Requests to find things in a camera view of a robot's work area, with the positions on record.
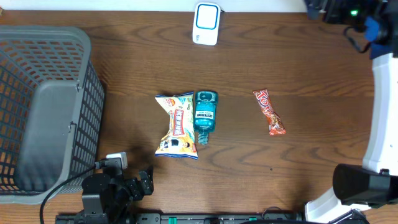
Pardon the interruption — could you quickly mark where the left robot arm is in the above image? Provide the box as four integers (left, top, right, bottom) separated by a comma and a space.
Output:
73, 165, 154, 224

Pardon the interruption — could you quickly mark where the grey plastic basket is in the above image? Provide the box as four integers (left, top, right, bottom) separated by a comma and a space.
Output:
1, 26, 104, 205

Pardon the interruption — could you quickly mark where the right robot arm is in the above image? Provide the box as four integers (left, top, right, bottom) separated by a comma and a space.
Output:
303, 0, 397, 223

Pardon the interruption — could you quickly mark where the white barcode scanner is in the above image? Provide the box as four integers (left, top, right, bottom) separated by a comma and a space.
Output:
192, 2, 221, 46

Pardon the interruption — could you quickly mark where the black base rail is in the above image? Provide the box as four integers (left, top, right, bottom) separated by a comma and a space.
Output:
55, 212, 307, 224

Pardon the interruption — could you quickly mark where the black cable left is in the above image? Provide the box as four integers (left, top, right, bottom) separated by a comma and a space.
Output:
39, 160, 122, 224

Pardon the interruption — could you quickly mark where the yellow noodle snack bag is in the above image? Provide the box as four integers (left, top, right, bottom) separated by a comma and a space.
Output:
155, 91, 198, 159

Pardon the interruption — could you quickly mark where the red chocolate bar wrapper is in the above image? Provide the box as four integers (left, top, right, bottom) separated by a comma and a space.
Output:
253, 89, 286, 136

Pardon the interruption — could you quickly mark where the teal mouthwash bottle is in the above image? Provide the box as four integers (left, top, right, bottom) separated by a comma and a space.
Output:
193, 91, 218, 145

